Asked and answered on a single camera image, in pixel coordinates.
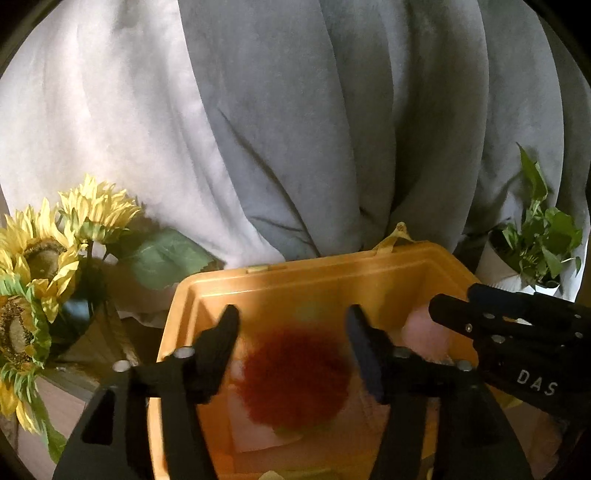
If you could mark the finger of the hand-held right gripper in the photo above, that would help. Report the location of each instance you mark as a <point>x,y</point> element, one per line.
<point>517,304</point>
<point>457,316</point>

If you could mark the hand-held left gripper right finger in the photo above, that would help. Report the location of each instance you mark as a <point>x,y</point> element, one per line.
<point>364,350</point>

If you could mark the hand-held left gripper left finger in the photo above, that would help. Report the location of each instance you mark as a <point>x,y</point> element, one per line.
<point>221,337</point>

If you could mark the red plush strawberry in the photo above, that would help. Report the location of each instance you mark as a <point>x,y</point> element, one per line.
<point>295,378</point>

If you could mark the orange plastic crate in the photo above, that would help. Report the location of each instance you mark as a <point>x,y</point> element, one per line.
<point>286,286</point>

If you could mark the green leafy plant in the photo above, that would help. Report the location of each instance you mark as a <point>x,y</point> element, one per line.
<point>549,244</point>

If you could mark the grey flower vase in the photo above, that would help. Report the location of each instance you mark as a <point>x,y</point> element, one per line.
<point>92,337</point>

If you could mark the sunflower bouquet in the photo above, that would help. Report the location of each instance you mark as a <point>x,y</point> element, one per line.
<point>41,258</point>

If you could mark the grey curtain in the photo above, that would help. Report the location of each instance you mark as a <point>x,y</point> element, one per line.
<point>346,138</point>

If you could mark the white curtain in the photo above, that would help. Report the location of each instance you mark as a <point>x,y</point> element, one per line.
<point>115,115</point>

